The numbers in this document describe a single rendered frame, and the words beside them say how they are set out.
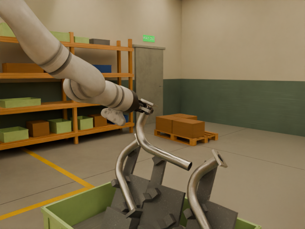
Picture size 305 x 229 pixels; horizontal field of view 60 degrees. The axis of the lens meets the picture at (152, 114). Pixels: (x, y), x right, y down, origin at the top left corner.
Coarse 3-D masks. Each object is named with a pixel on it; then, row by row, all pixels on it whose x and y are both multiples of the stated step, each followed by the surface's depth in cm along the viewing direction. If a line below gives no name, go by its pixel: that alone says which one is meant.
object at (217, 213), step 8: (216, 168) 84; (208, 176) 84; (200, 184) 85; (208, 184) 83; (200, 192) 84; (208, 192) 82; (200, 200) 84; (208, 200) 82; (208, 208) 81; (216, 208) 79; (224, 208) 78; (208, 216) 80; (216, 216) 78; (224, 216) 77; (232, 216) 75; (192, 224) 83; (216, 224) 78; (224, 224) 76; (232, 224) 75
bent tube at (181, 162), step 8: (152, 104) 91; (144, 120) 93; (136, 128) 93; (136, 136) 93; (144, 136) 92; (144, 144) 90; (152, 152) 88; (160, 152) 87; (168, 152) 87; (168, 160) 85; (176, 160) 84; (184, 160) 83; (184, 168) 83
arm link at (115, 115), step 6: (126, 90) 77; (126, 96) 76; (132, 96) 79; (120, 102) 75; (126, 102) 77; (132, 102) 79; (108, 108) 81; (114, 108) 77; (120, 108) 77; (126, 108) 79; (102, 114) 81; (108, 114) 80; (114, 114) 79; (120, 114) 78; (114, 120) 79; (120, 120) 78
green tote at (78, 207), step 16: (96, 192) 109; (112, 192) 116; (48, 208) 94; (64, 208) 99; (80, 208) 104; (96, 208) 110; (48, 224) 90; (64, 224) 83; (240, 224) 85; (256, 224) 83
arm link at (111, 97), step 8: (64, 80) 65; (64, 88) 65; (112, 88) 71; (120, 88) 75; (72, 96) 65; (96, 96) 71; (104, 96) 71; (112, 96) 71; (120, 96) 74; (104, 104) 72; (112, 104) 73
